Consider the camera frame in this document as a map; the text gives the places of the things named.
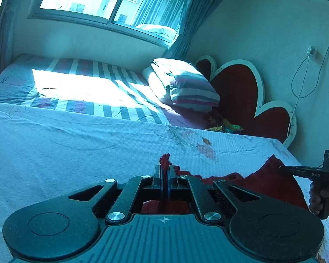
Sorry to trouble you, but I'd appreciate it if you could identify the dark red knit sweater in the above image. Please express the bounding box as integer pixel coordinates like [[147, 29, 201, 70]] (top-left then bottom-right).
[[141, 155, 308, 214]]

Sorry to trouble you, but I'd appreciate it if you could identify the right hand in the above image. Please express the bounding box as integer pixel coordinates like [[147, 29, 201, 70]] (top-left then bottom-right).
[[309, 181, 329, 217]]

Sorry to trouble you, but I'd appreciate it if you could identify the colourful cloth near headboard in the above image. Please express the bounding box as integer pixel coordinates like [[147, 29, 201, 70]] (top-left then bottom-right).
[[206, 116, 244, 134]]

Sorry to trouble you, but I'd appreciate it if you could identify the white floral bed sheet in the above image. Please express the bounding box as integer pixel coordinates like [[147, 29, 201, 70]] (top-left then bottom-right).
[[0, 101, 329, 263]]

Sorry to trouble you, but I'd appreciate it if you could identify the red heart-shaped headboard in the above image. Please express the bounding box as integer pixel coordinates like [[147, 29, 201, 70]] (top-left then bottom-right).
[[195, 55, 297, 147]]

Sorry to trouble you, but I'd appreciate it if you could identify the striped pillow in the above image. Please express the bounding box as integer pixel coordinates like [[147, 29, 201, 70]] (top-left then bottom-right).
[[142, 58, 220, 113]]

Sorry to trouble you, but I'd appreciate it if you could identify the striped mattress sheet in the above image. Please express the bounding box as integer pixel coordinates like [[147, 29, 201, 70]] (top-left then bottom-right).
[[0, 54, 209, 130]]

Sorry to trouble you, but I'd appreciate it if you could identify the blue curtain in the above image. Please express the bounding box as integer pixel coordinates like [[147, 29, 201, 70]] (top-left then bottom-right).
[[132, 0, 222, 60]]

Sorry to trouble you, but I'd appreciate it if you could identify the white wall cable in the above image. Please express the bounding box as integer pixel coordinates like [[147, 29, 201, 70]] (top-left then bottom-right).
[[290, 11, 329, 143]]

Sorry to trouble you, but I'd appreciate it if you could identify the window with frame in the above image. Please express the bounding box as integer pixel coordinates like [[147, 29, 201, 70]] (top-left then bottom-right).
[[30, 0, 184, 46]]

